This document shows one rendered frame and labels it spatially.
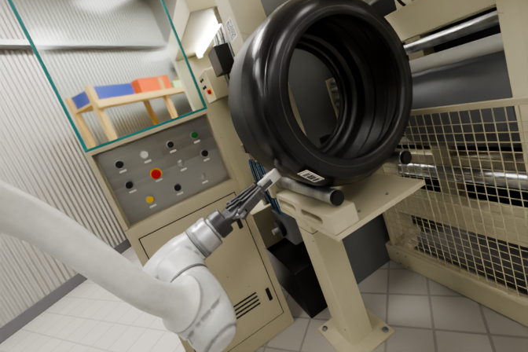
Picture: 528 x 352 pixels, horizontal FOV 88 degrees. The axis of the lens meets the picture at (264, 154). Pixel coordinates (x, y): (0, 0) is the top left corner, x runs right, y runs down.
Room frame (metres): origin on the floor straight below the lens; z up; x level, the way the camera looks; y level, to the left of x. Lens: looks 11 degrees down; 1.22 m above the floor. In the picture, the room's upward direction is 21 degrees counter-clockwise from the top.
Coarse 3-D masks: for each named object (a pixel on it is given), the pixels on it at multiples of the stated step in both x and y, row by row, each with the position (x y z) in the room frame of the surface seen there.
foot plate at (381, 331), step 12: (324, 324) 1.24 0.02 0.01; (372, 324) 1.14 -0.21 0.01; (384, 324) 1.12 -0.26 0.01; (324, 336) 1.17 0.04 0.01; (336, 336) 1.15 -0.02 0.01; (372, 336) 1.08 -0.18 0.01; (384, 336) 1.06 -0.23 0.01; (336, 348) 1.09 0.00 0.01; (348, 348) 1.07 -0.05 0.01; (360, 348) 1.05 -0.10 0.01; (372, 348) 1.03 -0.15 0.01
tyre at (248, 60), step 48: (288, 0) 0.78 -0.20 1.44; (336, 0) 0.76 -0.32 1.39; (240, 48) 0.89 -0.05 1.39; (288, 48) 0.69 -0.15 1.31; (336, 48) 1.05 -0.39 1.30; (384, 48) 0.91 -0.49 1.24; (240, 96) 0.75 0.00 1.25; (288, 96) 0.67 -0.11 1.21; (384, 96) 0.95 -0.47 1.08; (288, 144) 0.67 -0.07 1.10; (336, 144) 1.02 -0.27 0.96; (384, 144) 0.76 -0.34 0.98
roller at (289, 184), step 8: (280, 184) 0.99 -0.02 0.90; (288, 184) 0.93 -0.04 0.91; (296, 184) 0.88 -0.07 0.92; (304, 184) 0.85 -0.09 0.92; (304, 192) 0.83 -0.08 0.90; (312, 192) 0.79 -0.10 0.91; (320, 192) 0.75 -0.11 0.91; (328, 192) 0.72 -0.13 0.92; (336, 192) 0.70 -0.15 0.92; (328, 200) 0.71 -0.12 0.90; (336, 200) 0.70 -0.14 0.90
